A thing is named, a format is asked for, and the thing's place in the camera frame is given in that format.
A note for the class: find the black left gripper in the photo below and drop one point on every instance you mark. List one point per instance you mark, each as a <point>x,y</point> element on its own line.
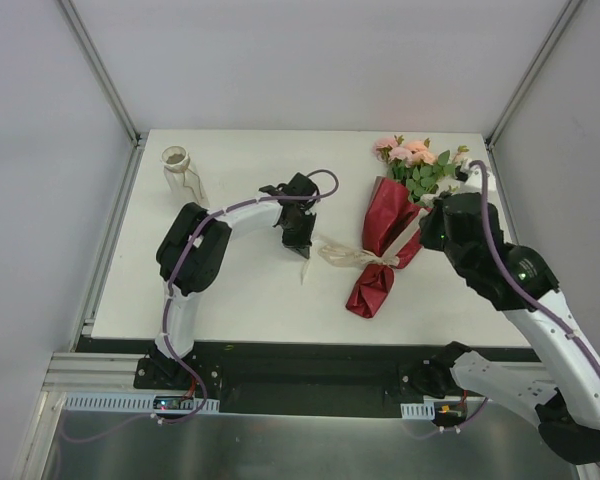
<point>295,239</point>

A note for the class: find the cream printed ribbon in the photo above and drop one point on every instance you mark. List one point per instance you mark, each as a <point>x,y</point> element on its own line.
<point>340,255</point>

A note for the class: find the dark red wrapping paper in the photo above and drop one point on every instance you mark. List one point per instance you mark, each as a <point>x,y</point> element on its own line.
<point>390,241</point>

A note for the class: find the pink flower bouquet green leaves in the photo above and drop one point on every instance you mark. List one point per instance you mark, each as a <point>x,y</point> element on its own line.
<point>415,166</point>

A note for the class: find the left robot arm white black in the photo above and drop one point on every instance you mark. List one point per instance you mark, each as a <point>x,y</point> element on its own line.
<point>190,258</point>

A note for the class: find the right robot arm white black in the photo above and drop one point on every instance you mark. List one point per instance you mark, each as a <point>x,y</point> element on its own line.
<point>518,283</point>

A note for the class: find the beige ceramic vase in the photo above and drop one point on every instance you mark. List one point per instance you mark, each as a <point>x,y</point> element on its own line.
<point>182,177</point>

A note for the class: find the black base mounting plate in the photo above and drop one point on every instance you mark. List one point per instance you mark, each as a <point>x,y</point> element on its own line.
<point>360,381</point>

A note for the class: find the right white cable duct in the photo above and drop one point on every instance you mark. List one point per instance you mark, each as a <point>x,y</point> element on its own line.
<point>424,410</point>

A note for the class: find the white cable duct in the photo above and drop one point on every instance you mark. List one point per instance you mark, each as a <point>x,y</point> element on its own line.
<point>139,403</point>
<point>424,410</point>

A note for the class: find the left white cable duct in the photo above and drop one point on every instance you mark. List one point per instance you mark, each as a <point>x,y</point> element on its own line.
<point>139,403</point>

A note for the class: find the right aluminium frame post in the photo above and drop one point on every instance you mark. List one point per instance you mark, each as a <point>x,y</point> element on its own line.
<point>560,25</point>

